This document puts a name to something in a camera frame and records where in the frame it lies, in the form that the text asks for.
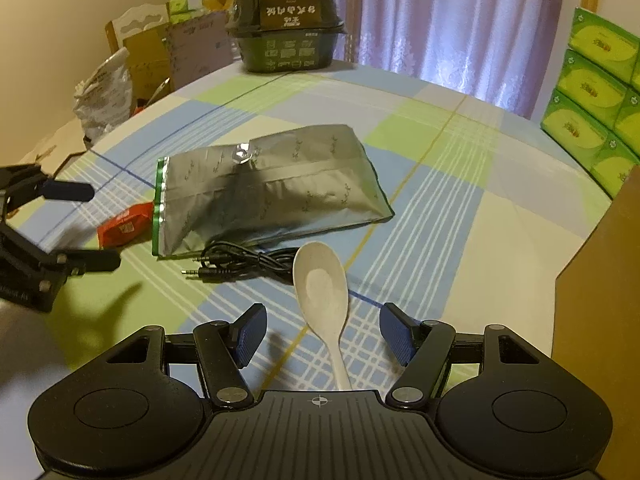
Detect dark green food container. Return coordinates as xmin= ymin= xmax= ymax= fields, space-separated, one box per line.
xmin=226 ymin=0 xmax=344 ymax=74

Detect crumpled plastic bag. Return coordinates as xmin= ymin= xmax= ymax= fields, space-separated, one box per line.
xmin=73 ymin=47 xmax=134 ymax=148

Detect red candy wrapper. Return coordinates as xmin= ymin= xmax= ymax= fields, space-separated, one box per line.
xmin=96 ymin=202 xmax=154 ymax=248

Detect white plastic spoon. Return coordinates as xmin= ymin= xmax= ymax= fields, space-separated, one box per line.
xmin=292 ymin=240 xmax=352 ymax=390

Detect silver foil pouch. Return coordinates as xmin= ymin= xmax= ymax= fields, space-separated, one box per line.
xmin=152 ymin=125 xmax=394 ymax=259

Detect purple curtain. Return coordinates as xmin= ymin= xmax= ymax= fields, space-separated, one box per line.
xmin=336 ymin=0 xmax=562 ymax=117

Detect checked tablecloth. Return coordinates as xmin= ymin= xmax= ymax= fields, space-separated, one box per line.
xmin=0 ymin=58 xmax=614 ymax=480

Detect green tissue pack stack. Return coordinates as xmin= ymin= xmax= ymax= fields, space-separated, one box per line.
xmin=540 ymin=8 xmax=639 ymax=196

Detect cardboard boxes in corner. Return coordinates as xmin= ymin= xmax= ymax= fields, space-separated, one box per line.
xmin=105 ymin=0 xmax=233 ymax=106

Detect black audio cable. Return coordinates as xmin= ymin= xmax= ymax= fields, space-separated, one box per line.
xmin=180 ymin=240 xmax=302 ymax=286

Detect brown cardboard box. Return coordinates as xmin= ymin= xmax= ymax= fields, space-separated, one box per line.
xmin=552 ymin=168 xmax=640 ymax=479

